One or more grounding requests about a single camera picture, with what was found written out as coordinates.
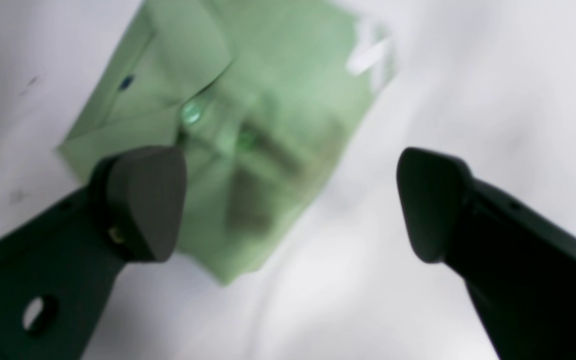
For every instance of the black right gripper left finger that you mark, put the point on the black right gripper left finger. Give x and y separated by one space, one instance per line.
58 270

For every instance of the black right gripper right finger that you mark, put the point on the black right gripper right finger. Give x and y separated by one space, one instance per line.
519 269

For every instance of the green polo t-shirt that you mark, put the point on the green polo t-shirt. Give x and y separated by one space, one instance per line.
262 98

